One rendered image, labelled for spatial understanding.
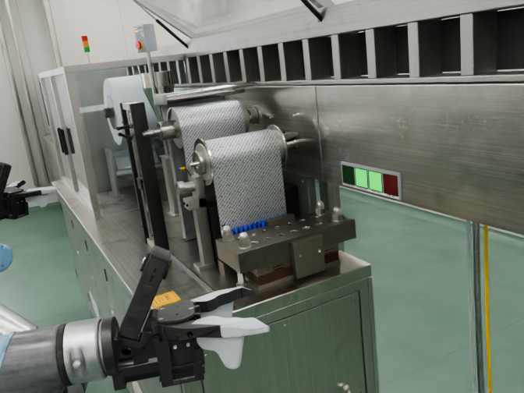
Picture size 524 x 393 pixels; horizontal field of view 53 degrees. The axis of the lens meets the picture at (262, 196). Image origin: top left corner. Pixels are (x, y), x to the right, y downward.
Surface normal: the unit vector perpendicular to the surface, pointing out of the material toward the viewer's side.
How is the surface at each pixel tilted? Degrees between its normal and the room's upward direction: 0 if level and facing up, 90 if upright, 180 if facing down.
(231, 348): 83
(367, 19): 90
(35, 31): 90
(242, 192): 90
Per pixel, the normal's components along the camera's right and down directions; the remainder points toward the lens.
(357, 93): -0.88, 0.22
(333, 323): 0.46, 0.18
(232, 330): -0.08, 0.14
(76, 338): 0.02, -0.58
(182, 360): 0.15, 0.11
